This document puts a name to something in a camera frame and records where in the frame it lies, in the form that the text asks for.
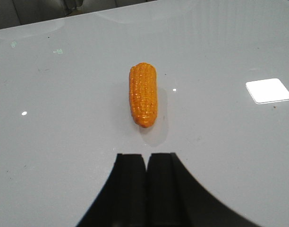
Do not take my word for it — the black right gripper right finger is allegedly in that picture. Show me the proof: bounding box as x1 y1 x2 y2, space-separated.
147 153 256 227

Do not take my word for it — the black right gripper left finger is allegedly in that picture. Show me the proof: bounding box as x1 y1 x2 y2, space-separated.
77 154 146 227

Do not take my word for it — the orange plastic corn cob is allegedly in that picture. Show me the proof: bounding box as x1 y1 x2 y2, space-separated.
129 62 158 128

